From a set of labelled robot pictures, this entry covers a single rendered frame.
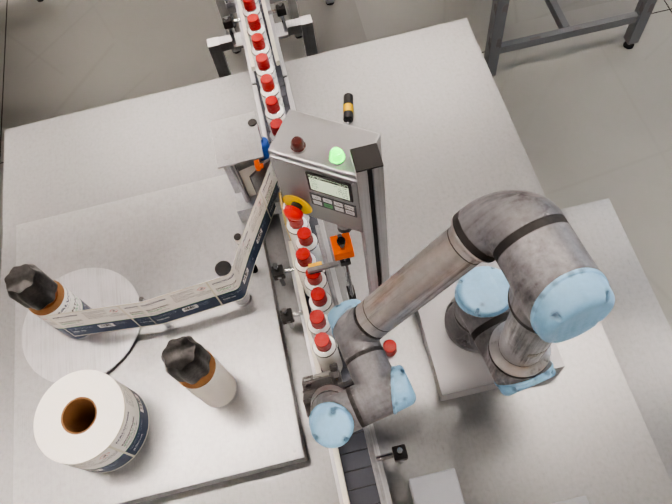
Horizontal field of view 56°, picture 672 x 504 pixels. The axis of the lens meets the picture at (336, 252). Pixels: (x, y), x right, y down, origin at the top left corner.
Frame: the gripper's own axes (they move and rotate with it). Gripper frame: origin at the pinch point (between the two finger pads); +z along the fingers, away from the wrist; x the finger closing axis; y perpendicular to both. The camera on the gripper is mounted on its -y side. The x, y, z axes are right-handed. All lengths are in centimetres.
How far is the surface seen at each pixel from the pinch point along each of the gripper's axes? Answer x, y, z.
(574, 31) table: -88, -131, 136
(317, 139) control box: -48, -7, -35
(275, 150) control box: -48, 0, -35
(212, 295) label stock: -23.7, 24.5, 7.3
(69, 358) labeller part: -17, 64, 14
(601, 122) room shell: -47, -134, 135
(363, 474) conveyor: 21.3, -0.4, -6.0
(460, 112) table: -56, -51, 44
